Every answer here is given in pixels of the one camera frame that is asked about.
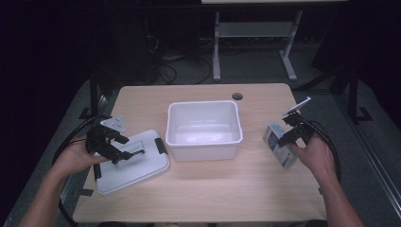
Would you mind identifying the white plastic storage box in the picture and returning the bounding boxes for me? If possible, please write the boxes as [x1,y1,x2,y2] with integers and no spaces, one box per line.
[165,99,245,162]

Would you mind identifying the white metal table frame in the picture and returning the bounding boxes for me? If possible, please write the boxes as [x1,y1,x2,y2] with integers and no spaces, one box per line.
[200,0,349,82]

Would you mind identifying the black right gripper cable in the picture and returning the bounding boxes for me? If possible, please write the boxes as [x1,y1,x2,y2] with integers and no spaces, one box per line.
[301,116,343,184]

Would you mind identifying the small white and blue carton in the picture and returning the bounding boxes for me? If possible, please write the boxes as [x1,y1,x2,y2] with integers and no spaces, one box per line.
[262,121,299,170]

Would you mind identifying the person's left hand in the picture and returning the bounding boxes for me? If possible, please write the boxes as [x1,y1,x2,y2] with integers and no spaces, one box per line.
[51,137,110,178]

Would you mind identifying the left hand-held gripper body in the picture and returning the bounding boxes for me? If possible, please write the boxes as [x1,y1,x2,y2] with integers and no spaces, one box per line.
[84,115,133,166]

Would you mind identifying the black floor cables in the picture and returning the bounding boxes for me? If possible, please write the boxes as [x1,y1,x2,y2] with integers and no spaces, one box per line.
[145,33,214,86]

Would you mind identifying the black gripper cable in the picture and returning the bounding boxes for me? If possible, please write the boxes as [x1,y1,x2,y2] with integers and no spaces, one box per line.
[51,114,112,227]
[301,116,343,184]

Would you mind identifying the black metal stand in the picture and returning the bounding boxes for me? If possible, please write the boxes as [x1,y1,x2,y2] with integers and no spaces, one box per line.
[345,65,375,125]
[78,70,107,123]

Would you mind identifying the white lid with black handle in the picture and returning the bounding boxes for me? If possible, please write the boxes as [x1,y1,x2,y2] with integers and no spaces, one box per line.
[93,129,171,197]

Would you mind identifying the person's right hand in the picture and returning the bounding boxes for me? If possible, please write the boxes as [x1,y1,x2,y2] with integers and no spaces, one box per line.
[287,134,337,183]

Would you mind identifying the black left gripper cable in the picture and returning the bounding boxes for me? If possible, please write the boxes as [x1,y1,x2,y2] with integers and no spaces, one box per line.
[51,114,112,227]

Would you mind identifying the black tape strip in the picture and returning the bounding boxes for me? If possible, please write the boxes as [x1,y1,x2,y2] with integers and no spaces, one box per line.
[77,187,95,198]

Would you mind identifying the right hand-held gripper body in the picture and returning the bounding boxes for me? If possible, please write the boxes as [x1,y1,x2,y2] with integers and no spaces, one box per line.
[281,96,317,148]

